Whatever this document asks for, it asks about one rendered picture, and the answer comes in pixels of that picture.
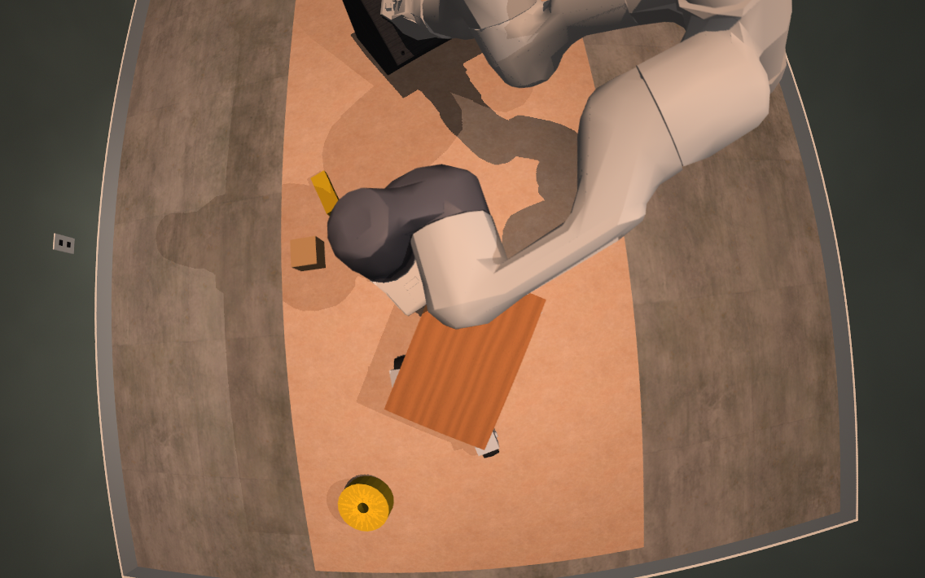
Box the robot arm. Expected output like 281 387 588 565
327 0 792 330

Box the yellow rectangular block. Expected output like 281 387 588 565
311 170 339 216

